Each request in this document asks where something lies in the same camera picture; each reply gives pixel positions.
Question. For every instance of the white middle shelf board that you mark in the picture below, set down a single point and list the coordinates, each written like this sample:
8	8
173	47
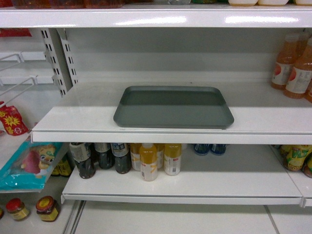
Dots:
262	115

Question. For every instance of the blue cap bottle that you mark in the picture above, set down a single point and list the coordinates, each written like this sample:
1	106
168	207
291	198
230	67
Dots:
215	149

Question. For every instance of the white lower shelf board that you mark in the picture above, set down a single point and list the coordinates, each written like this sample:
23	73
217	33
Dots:
244	175

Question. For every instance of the right orange juice bottle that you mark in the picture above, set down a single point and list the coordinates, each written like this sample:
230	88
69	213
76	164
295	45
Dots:
172	158

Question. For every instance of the grey rectangular serving tray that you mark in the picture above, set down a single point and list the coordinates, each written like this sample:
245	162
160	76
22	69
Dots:
178	107

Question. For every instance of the orange drink bottle rear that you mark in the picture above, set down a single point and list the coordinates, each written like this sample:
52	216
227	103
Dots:
285	61

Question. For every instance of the dark tea bottle middle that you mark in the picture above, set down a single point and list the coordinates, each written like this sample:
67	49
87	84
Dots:
106	158

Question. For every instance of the red lid sauce jar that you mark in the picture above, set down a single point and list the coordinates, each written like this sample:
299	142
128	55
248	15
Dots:
47	209

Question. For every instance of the red yellow snack pouch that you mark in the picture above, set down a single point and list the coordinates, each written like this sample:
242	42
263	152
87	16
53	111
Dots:
12	121

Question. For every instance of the dark oolong tea bottle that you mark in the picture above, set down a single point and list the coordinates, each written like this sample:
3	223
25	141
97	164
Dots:
122	157

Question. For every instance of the orange drink bottle front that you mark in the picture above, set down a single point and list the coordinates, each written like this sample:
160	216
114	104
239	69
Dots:
301	74

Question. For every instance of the rear orange juice bottle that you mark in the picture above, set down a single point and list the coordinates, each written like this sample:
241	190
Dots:
135	155

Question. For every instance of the white shelf board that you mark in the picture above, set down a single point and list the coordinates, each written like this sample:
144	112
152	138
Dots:
244	175
262	115
161	15

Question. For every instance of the teal cartoon snack bag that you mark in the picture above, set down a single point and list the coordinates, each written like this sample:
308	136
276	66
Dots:
30	166

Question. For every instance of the red lid jar left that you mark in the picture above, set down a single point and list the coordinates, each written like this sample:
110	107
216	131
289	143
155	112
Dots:
17	209

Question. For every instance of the orange drink bottle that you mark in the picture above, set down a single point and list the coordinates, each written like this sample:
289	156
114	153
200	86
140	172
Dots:
285	61
301	74

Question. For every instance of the white slotted shelf upright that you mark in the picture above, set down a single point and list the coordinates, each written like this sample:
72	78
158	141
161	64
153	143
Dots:
59	54

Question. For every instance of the white upper shelf board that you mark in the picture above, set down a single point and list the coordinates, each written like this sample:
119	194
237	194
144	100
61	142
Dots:
161	15

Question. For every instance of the orange juice bottle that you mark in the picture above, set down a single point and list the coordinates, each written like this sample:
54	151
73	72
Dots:
135	155
148	160
172	158

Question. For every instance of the yellow green drink bottles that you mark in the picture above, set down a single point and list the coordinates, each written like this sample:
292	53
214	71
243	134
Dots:
297	157

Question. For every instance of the front orange juice bottle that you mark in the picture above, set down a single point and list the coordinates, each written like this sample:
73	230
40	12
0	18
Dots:
148	160

